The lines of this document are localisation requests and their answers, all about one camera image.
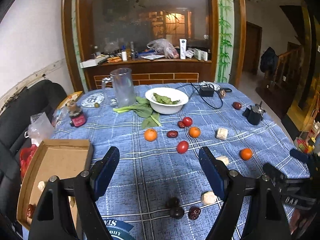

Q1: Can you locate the dark red jujube upper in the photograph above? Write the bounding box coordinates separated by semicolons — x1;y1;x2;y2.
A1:
165;197;180;209

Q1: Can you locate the clear glass pitcher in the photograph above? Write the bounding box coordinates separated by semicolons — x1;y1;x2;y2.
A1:
101;68;136;108

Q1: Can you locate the red jujube far right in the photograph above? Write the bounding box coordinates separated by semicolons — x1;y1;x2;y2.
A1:
232;102;242;110

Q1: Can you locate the orange tangerine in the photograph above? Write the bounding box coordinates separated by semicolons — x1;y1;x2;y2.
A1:
240;148;253;161
189;127;201;138
144;128;157;141

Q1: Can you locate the dark red jar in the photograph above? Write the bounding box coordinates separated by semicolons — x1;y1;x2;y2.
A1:
67;101;87;127

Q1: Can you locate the dark red jujube lower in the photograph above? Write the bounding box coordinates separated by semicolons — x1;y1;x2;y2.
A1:
188;206;201;220

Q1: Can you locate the black cable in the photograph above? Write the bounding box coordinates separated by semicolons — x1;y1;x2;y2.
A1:
175;82;224;110

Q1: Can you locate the plastic bag on counter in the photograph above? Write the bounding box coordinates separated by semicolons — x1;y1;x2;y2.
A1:
146;38;180;59

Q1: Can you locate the beige sugarcane piece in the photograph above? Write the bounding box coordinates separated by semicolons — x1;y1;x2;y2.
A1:
216;127;228;140
217;155;229;166
201;191;217;205

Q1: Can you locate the dark plum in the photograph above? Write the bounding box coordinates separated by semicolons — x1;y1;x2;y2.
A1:
169;206;184;219

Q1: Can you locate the red jujube centre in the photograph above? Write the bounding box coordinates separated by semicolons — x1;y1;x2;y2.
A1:
167;130;178;138

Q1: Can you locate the clear plastic bag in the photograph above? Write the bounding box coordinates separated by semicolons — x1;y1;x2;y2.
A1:
24;112;54;147

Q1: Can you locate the white bowl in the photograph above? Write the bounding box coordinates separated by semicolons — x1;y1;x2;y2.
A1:
145;87;189;115

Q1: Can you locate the red tomato front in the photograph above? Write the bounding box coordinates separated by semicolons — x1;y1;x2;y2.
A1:
176;140;189;154

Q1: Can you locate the black leather sofa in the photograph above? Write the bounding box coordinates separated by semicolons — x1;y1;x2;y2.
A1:
1;80;67;222

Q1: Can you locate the black mug with spoon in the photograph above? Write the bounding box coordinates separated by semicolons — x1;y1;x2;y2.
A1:
242;101;266;126

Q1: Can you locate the red tomato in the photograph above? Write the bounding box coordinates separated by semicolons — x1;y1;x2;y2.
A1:
176;140;189;154
182;117;193;127

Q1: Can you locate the white tall box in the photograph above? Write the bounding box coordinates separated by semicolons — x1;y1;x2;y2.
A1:
180;38;187;60

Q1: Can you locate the wooden counter cabinet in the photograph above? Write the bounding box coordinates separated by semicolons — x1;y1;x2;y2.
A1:
84;59;216;90

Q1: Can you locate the black power adapter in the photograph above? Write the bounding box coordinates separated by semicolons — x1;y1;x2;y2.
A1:
199;87;215;97

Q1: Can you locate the green leafy vegetable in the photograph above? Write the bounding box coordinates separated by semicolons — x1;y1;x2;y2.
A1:
113;96;161;129

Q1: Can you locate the red tomato back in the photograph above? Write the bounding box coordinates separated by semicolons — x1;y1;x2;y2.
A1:
182;117;193;127

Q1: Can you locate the blue plaid tablecloth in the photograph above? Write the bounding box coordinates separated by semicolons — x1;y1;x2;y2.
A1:
22;82;311;240

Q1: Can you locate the brown cardboard box tray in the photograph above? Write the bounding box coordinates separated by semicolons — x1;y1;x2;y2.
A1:
16;139;93;239

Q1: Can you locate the small red jujube by tomato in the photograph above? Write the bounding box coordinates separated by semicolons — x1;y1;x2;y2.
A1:
177;121;185;128

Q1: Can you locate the dark red jujube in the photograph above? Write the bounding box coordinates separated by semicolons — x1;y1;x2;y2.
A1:
165;197;180;209
188;206;201;220

